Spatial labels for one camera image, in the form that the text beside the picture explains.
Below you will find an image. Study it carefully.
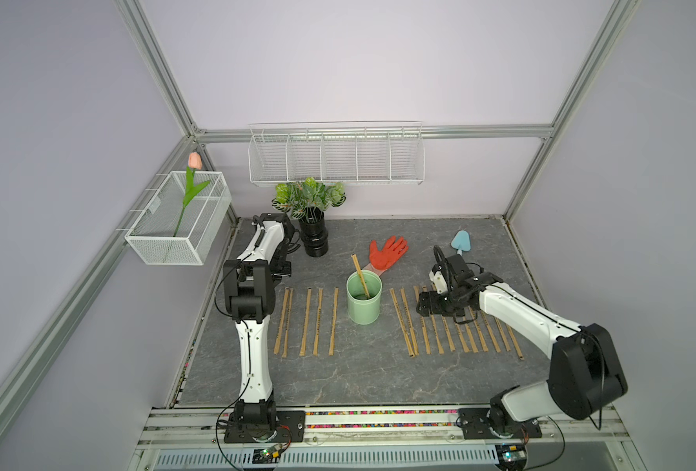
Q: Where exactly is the fifteenth brown paper straw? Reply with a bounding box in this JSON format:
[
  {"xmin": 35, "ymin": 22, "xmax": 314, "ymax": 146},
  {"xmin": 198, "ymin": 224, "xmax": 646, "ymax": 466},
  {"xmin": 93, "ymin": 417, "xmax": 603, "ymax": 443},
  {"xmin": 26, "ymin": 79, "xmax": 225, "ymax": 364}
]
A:
[{"xmin": 281, "ymin": 288, "xmax": 295, "ymax": 358}]

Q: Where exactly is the eleventh brown paper straw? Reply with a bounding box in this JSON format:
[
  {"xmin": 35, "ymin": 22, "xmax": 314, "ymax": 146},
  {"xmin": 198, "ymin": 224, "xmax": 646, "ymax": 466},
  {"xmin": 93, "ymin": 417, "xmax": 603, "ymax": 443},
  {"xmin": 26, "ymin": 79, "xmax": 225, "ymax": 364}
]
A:
[{"xmin": 507, "ymin": 325, "xmax": 525, "ymax": 361}]

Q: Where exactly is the thirteenth brown paper straw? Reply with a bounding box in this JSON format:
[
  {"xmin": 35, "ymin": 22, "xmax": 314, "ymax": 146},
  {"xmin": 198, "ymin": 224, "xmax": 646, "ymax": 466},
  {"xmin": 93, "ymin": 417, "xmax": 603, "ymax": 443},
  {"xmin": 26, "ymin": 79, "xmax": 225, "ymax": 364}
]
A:
[{"xmin": 313, "ymin": 288, "xmax": 324, "ymax": 356}]

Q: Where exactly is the twelfth brown paper straw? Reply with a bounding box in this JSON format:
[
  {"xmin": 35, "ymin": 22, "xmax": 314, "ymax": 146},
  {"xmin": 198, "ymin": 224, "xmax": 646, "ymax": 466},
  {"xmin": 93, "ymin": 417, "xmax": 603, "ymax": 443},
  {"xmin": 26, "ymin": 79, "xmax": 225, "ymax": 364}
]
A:
[{"xmin": 328, "ymin": 287, "xmax": 339, "ymax": 356}]

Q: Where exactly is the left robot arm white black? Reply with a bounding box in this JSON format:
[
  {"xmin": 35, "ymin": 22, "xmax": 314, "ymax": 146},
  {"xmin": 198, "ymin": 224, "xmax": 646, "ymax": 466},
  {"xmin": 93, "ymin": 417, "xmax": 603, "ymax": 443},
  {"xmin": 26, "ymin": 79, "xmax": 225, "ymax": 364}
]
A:
[{"xmin": 222, "ymin": 213, "xmax": 295, "ymax": 430}]

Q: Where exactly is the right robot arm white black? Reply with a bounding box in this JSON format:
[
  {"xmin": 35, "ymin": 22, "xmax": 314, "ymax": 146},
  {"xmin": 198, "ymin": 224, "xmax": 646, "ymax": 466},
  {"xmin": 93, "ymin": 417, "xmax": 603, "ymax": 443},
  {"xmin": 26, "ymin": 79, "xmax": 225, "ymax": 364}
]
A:
[{"xmin": 417, "ymin": 272, "xmax": 629, "ymax": 438}]

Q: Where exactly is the bundle of brown paper straws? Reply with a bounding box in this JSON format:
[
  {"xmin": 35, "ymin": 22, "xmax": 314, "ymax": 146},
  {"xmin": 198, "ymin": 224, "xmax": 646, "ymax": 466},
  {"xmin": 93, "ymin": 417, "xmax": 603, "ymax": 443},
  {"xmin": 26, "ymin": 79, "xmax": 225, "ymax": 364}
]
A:
[{"xmin": 351, "ymin": 253, "xmax": 371, "ymax": 299}]

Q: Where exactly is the mint green storage cup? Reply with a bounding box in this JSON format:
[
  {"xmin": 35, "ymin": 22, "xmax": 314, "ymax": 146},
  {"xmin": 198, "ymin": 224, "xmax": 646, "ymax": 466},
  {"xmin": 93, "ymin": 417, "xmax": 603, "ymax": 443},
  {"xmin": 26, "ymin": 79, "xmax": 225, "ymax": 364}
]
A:
[{"xmin": 346, "ymin": 271, "xmax": 383, "ymax": 325}]

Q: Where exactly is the black plant pot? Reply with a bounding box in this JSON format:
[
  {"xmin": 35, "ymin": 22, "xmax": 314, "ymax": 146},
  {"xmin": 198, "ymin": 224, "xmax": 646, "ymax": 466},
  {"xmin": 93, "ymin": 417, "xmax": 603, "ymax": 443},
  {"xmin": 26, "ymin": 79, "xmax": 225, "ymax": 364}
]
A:
[{"xmin": 299, "ymin": 207, "xmax": 328, "ymax": 258}]

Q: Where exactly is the teal small spatula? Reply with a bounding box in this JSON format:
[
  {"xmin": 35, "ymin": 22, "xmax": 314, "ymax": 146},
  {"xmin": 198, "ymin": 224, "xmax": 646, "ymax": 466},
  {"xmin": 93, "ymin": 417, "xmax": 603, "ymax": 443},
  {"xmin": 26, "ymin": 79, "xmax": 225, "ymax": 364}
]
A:
[{"xmin": 451, "ymin": 230, "xmax": 471, "ymax": 255}]

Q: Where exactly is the green artificial plant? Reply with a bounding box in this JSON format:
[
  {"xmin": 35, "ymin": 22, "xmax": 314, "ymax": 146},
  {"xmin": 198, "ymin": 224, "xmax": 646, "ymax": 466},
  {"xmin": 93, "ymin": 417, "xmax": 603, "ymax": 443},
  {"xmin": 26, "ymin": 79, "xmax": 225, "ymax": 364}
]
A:
[{"xmin": 271, "ymin": 178, "xmax": 346, "ymax": 223}]

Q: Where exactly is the red hand-shaped scraper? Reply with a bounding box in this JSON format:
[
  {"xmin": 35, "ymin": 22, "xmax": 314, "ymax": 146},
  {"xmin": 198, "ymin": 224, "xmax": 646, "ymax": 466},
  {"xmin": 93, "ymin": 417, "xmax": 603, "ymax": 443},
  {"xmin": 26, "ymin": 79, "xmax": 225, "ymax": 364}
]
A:
[{"xmin": 364, "ymin": 237, "xmax": 408, "ymax": 276}]

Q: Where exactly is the white mesh basket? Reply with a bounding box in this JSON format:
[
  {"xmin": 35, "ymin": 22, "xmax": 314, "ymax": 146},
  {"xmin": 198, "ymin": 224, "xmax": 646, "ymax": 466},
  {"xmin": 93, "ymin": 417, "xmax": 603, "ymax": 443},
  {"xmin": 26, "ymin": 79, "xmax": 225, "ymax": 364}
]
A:
[{"xmin": 118, "ymin": 169, "xmax": 231, "ymax": 266}]

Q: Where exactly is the pink artificial tulip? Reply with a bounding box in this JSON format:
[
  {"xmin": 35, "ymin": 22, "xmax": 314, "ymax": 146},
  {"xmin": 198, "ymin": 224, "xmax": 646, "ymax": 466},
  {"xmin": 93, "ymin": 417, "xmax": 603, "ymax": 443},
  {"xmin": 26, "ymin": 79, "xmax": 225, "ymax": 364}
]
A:
[{"xmin": 173, "ymin": 151, "xmax": 210, "ymax": 237}]

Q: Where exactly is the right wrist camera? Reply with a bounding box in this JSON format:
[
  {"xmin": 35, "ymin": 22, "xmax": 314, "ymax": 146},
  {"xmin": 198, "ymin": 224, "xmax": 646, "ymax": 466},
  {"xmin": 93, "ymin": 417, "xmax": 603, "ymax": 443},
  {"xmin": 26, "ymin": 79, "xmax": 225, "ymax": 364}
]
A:
[{"xmin": 428, "ymin": 252, "xmax": 479, "ymax": 294}]

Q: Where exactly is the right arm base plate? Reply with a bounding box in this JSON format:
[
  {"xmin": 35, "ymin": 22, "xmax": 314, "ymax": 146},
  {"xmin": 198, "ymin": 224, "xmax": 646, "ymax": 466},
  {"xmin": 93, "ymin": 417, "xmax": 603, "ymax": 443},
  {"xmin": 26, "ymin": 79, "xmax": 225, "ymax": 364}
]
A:
[{"xmin": 455, "ymin": 407, "xmax": 542, "ymax": 441}]

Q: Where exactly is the white wire wall shelf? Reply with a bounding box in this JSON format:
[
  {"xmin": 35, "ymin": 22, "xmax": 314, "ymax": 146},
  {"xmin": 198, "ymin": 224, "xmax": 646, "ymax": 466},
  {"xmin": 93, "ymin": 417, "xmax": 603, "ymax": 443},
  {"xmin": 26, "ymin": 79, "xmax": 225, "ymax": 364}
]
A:
[{"xmin": 248, "ymin": 121, "xmax": 426, "ymax": 186}]

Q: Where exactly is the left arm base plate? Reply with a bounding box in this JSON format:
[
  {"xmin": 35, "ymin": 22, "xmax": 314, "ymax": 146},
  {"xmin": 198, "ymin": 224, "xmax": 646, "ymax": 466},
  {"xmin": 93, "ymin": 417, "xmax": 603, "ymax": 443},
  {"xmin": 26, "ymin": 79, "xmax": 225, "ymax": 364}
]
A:
[{"xmin": 222, "ymin": 409, "xmax": 306, "ymax": 444}]

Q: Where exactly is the aluminium front rail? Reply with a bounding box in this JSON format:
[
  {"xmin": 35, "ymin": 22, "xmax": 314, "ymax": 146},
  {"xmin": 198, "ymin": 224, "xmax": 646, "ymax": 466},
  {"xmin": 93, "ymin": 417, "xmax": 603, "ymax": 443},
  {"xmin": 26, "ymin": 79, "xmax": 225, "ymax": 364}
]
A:
[{"xmin": 137, "ymin": 404, "xmax": 630, "ymax": 449}]

